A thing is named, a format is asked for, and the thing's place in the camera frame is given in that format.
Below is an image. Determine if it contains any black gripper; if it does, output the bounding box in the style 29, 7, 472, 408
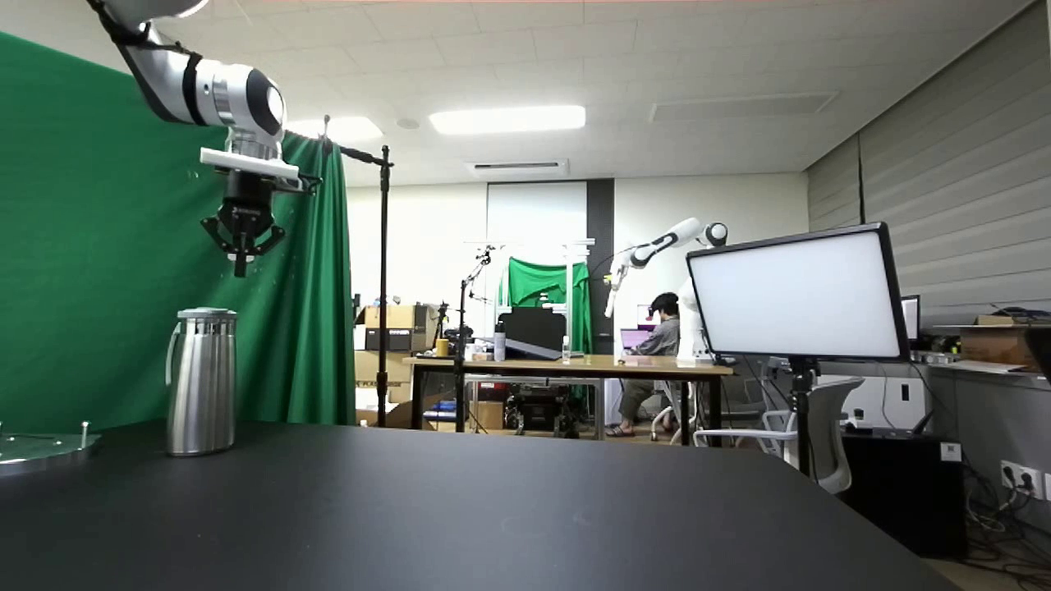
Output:
198, 171, 288, 281

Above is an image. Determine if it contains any silver metal flask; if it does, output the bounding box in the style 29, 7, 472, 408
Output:
162, 306, 241, 460

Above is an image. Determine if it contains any black backdrop stand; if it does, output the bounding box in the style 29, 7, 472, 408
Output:
286, 130, 397, 432

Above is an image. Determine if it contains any cardboard box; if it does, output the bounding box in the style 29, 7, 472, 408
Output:
362, 304, 442, 334

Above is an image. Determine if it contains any black tripod stand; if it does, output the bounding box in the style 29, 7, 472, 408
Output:
449, 244, 500, 435

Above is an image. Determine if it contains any ceiling air vent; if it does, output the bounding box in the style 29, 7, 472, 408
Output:
470, 158, 572, 177

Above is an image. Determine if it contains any rectangular ceiling light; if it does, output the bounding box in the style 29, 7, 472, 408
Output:
428, 102, 593, 137

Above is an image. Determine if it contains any black laptop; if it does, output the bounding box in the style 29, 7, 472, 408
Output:
497, 306, 572, 362

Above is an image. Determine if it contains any small green backdrop cloth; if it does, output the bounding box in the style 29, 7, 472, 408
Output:
500, 254, 599, 355

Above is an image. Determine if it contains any wooden table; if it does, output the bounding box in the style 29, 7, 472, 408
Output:
404, 353, 737, 446

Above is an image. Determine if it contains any seated person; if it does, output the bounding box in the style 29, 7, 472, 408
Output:
610, 290, 686, 439

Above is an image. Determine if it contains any large white-screen monitor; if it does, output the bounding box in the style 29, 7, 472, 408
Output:
685, 219, 911, 369

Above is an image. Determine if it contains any white office chair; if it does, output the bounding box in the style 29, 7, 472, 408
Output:
692, 378, 863, 498

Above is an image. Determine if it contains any black computer tower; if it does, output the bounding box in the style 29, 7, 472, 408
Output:
837, 432, 972, 565

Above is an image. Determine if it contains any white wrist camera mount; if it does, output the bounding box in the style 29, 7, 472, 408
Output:
198, 146, 316, 197

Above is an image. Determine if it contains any white wall power outlet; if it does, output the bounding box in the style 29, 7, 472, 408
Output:
999, 458, 1051, 505

